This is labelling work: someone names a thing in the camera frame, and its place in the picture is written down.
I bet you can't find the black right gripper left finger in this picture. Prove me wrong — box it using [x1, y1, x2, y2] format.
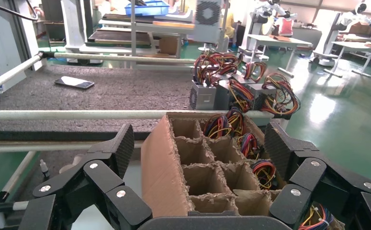
[19, 124, 153, 230]

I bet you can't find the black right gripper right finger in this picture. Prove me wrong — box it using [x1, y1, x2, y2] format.
[264, 122, 371, 230]

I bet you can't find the beige round plastic piece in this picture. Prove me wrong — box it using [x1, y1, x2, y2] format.
[59, 154, 86, 174]

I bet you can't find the cardboard box with dividers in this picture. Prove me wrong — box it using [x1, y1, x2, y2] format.
[141, 112, 346, 230]

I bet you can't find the small white dropper bottle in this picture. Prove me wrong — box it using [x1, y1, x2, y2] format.
[40, 160, 50, 179]

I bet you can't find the dark shelf mat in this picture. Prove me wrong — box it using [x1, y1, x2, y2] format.
[12, 149, 99, 204]

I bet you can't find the grey speckled foam mat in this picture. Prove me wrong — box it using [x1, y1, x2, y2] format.
[0, 64, 196, 142]

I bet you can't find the black smartphone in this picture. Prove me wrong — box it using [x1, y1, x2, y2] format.
[54, 76, 95, 90]

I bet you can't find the white work table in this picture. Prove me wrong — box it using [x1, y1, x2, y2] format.
[247, 34, 314, 79]
[323, 41, 371, 79]

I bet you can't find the white humanoid robot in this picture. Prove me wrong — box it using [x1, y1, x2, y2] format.
[237, 0, 298, 62]
[309, 2, 371, 67]

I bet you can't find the small brown cardboard box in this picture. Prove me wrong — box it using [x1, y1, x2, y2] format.
[158, 35, 180, 56]

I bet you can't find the person in red vest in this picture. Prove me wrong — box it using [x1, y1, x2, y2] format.
[278, 16, 295, 37]

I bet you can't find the dark shelf rack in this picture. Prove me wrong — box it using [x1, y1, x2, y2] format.
[39, 0, 66, 48]

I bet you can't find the white column stand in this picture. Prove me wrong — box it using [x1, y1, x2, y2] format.
[61, 0, 103, 66]

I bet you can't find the round base stool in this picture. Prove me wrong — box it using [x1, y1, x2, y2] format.
[198, 43, 219, 53]

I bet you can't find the orange wooden board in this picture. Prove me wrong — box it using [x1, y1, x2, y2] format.
[153, 21, 195, 30]

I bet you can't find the person in yellow coat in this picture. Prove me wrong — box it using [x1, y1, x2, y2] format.
[225, 12, 236, 39]

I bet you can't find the blue plastic bin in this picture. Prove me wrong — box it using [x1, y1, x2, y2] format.
[125, 0, 170, 17]

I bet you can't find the white curved shell part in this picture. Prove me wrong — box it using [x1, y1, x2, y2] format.
[169, 8, 194, 23]

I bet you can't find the white frame workbench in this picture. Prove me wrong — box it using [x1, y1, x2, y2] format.
[79, 0, 229, 69]

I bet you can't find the black cable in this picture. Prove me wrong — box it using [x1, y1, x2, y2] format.
[0, 0, 39, 22]

